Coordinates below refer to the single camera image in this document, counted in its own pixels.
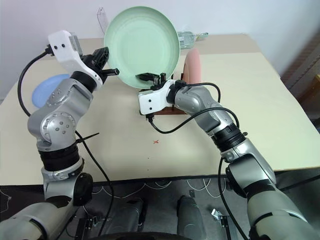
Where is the pink plate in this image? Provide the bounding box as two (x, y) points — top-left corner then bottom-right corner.
(183, 49), (204, 85)

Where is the wooden dish rack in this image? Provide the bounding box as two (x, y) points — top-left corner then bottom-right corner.
(138, 72), (191, 117)

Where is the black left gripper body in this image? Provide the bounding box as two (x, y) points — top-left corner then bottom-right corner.
(81, 46), (111, 74)

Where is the blue plate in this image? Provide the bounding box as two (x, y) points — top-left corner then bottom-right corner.
(31, 74), (72, 109)

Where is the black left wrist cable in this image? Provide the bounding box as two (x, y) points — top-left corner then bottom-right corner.
(18, 46), (55, 119)

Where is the dark cabinet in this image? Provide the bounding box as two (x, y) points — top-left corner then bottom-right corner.
(280, 32), (320, 127)

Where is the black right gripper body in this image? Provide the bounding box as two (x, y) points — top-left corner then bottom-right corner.
(149, 72), (168, 91)

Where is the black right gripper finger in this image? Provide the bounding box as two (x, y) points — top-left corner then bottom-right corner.
(135, 72), (155, 82)

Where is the green plate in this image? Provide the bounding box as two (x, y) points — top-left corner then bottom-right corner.
(103, 6), (181, 90)

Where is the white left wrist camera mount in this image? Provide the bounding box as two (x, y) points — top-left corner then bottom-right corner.
(47, 29), (103, 89)

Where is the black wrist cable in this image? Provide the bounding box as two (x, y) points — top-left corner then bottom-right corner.
(144, 81), (248, 136)
(18, 46), (55, 119)

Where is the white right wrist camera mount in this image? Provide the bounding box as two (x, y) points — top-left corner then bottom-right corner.
(138, 79), (176, 116)

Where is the black metal bracket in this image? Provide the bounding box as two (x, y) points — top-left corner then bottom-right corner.
(78, 215), (99, 231)

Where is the long black left arm cable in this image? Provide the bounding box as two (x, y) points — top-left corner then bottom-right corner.
(74, 131), (114, 232)

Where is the long black arm cable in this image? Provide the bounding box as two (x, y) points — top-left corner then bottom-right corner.
(74, 131), (114, 232)
(217, 156), (252, 240)

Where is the white cord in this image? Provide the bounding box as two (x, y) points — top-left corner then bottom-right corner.
(91, 178), (227, 200)

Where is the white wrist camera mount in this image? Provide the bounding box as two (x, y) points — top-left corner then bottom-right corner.
(138, 79), (176, 116)
(47, 29), (103, 89)

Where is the silver metal bracket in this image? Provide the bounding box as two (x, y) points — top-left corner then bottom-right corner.
(210, 208), (230, 229)

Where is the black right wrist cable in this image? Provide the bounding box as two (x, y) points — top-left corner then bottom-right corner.
(144, 81), (248, 136)

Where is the long black right arm cable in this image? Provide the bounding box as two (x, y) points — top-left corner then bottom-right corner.
(217, 156), (252, 240)

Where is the black zip tie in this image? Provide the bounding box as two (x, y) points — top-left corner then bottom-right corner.
(76, 132), (101, 146)

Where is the clear plastic stand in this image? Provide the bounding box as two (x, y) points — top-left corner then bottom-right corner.
(96, 6), (110, 35)

